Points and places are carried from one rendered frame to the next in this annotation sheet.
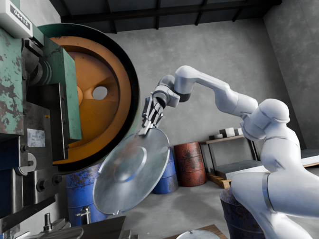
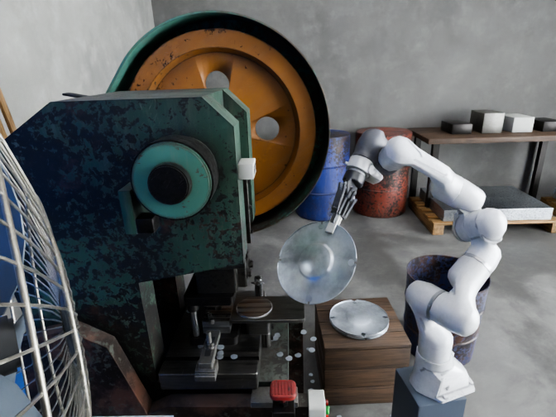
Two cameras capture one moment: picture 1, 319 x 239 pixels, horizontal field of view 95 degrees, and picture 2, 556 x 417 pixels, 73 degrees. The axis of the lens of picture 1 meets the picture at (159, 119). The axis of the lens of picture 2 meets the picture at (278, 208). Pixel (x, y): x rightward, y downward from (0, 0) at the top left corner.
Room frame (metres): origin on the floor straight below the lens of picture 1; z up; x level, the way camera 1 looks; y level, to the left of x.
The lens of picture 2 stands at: (-0.66, 0.08, 1.56)
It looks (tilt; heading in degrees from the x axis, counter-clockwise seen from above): 21 degrees down; 8
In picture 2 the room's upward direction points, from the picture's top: 2 degrees counter-clockwise
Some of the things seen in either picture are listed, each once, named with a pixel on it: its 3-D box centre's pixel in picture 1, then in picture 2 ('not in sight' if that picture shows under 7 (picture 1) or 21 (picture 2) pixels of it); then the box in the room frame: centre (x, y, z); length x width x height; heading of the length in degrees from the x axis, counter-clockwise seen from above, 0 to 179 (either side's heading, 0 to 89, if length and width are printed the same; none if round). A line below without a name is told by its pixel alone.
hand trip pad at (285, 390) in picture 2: not in sight; (283, 398); (0.11, 0.19, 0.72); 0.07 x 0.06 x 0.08; 96
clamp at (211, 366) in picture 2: not in sight; (208, 347); (0.24, 0.43, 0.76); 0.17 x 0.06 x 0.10; 6
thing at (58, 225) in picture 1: (49, 227); not in sight; (0.58, 0.47, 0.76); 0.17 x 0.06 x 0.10; 6
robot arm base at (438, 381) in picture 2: not in sight; (442, 366); (0.49, -0.34, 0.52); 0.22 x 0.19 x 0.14; 106
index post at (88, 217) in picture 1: (86, 219); (258, 286); (0.60, 0.34, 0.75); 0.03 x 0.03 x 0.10; 6
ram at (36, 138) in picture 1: (20, 150); (223, 241); (0.42, 0.41, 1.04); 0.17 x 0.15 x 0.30; 96
